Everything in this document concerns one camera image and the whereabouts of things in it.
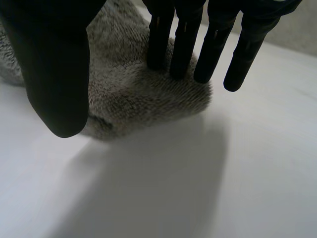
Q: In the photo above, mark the grey towel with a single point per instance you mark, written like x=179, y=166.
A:
x=138, y=99

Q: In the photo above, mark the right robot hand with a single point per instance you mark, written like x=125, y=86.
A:
x=57, y=74

